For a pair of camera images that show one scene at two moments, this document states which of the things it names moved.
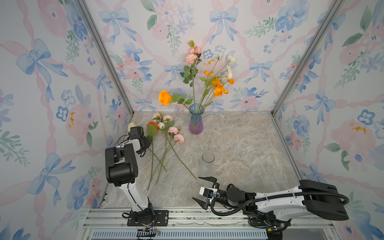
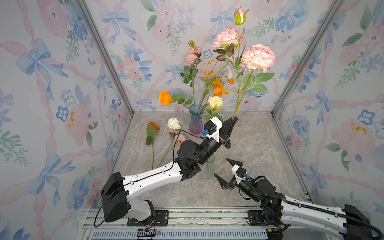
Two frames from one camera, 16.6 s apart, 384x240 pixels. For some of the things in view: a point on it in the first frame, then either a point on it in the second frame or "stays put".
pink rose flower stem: (191, 70) stays put
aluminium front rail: (112, 224) stays put
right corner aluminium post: (328, 19) stays put
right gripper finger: (215, 185) → (233, 162)
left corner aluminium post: (107, 54) stays put
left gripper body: (146, 142) → (222, 141)
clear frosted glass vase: (208, 165) stays put
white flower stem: (231, 60) → (229, 73)
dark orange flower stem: (152, 128) stays put
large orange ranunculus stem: (165, 98) stays put
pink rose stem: (165, 119) → (246, 61)
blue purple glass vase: (196, 125) stays put
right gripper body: (223, 199) → (243, 188)
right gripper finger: (204, 205) → (224, 185)
